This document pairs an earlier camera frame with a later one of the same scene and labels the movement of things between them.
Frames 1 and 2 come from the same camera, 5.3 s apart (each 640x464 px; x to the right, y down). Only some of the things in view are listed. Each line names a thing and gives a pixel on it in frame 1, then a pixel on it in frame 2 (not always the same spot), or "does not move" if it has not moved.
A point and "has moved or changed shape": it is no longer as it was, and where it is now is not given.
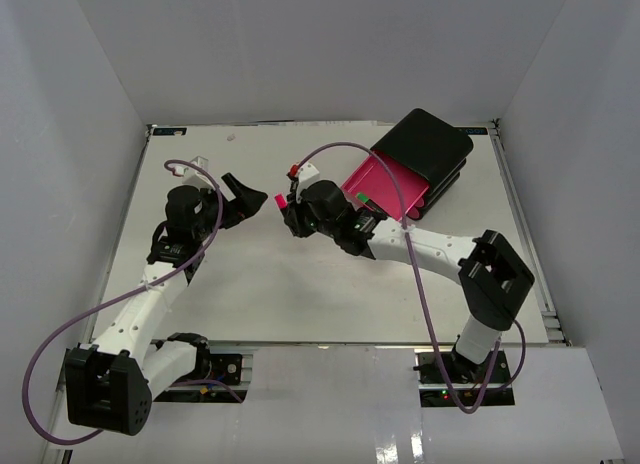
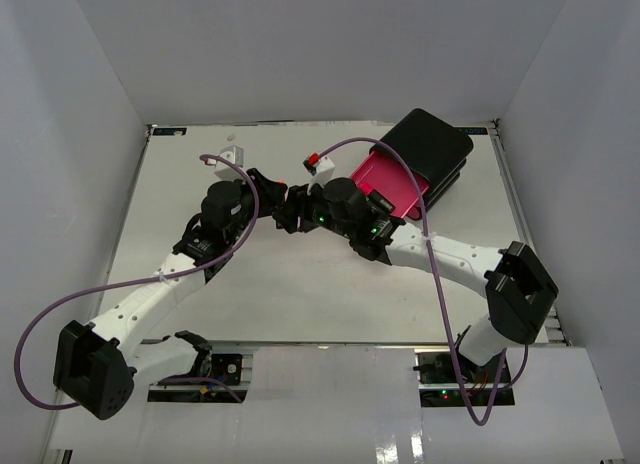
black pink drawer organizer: (408, 173) does not move
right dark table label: (475, 130) does not move
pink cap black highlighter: (281, 202) has moved or changed shape
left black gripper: (247, 202) -> (269, 193)
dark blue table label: (169, 131) does not move
